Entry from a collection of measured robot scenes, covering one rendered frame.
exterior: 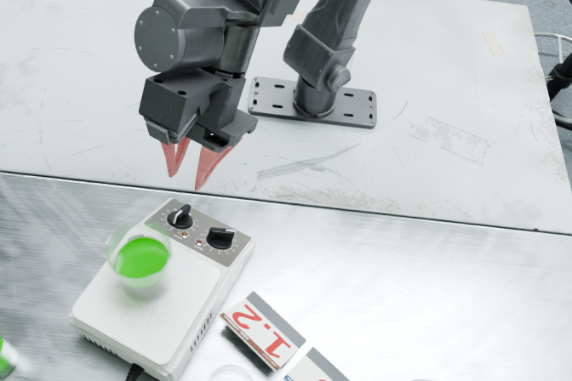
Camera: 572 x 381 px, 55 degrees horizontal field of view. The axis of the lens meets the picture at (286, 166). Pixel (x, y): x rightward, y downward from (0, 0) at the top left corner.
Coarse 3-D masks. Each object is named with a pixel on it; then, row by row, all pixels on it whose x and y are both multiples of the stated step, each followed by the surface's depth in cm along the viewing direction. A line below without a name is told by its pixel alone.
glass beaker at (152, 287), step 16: (128, 224) 55; (144, 224) 55; (160, 224) 55; (112, 240) 54; (128, 240) 57; (160, 240) 58; (112, 256) 55; (160, 272) 52; (128, 288) 55; (144, 288) 55; (160, 288) 57
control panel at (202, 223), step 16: (176, 208) 70; (192, 208) 71; (192, 224) 69; (208, 224) 70; (224, 224) 71; (176, 240) 65; (192, 240) 66; (240, 240) 69; (208, 256) 65; (224, 256) 65
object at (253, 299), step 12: (252, 300) 69; (264, 300) 69; (264, 312) 68; (276, 312) 68; (228, 324) 63; (276, 324) 67; (288, 324) 67; (240, 336) 63; (288, 336) 67; (300, 336) 67; (252, 348) 62; (264, 360) 61; (288, 360) 65
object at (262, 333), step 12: (228, 312) 65; (240, 312) 66; (252, 312) 67; (240, 324) 64; (252, 324) 65; (264, 324) 66; (252, 336) 63; (264, 336) 64; (276, 336) 66; (264, 348) 63; (276, 348) 64; (288, 348) 65; (276, 360) 62
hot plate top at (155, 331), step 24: (192, 264) 61; (96, 288) 59; (120, 288) 59; (192, 288) 60; (72, 312) 57; (96, 312) 58; (120, 312) 58; (144, 312) 58; (168, 312) 58; (192, 312) 59; (120, 336) 57; (144, 336) 57; (168, 336) 57; (168, 360) 56
